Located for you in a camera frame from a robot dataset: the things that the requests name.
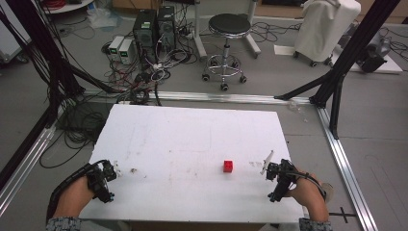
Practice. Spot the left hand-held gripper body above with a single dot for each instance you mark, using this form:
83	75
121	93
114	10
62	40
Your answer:
100	183

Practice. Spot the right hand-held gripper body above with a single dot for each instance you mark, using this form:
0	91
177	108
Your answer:
284	176

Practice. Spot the person's left hand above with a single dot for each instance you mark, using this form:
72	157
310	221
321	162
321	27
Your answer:
75	199

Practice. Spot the small red cube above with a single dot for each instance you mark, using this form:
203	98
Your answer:
228	166

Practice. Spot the round beige disc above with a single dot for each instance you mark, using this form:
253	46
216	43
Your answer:
328	192

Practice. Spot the white paper sheet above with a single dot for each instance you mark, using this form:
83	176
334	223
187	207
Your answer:
284	50

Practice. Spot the white power supply unit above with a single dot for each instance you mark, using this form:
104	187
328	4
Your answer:
125	51
115	46

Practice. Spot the large black computer tower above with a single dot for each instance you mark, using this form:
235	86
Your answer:
145	35

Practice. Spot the white table stand legs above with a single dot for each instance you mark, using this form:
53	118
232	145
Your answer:
198	38

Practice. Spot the black round wheeled stool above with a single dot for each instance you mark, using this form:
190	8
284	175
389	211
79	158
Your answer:
229	24

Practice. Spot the white covered wheeled cart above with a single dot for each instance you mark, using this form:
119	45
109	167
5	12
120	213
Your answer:
324	29

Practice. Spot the dark grey machine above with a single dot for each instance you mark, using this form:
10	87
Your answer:
373	56

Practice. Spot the slim black computer tower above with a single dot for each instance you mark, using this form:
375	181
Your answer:
166	27

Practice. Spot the white floor board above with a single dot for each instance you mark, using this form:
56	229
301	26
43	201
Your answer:
391	67

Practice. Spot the clear plastic bag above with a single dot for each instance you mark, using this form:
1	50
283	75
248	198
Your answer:
102	17

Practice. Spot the round white table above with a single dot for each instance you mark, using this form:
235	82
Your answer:
69	7

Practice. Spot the white panel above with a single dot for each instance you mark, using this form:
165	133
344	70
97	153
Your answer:
9	38

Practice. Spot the long aluminium floor rail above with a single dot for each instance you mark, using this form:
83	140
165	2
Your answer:
224	97

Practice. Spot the black metal braced frame post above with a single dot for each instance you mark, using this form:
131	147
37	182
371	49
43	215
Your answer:
352	51

